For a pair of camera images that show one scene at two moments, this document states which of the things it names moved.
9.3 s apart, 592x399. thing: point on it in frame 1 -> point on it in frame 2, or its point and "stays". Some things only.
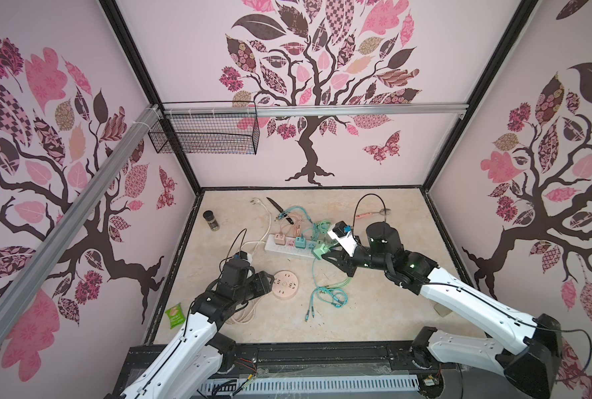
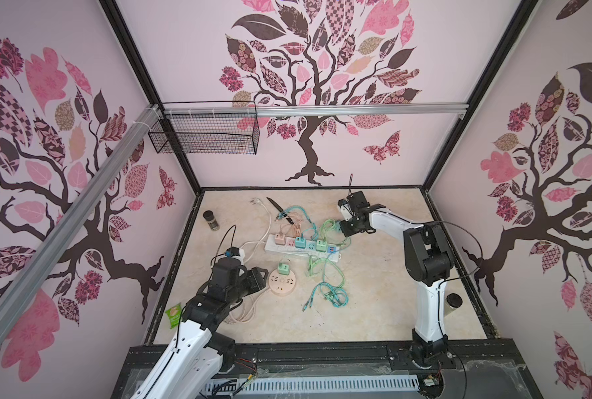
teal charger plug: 300,242 stays
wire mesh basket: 209,134 stays
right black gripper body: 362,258 -> 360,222
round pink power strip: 285,283 stays
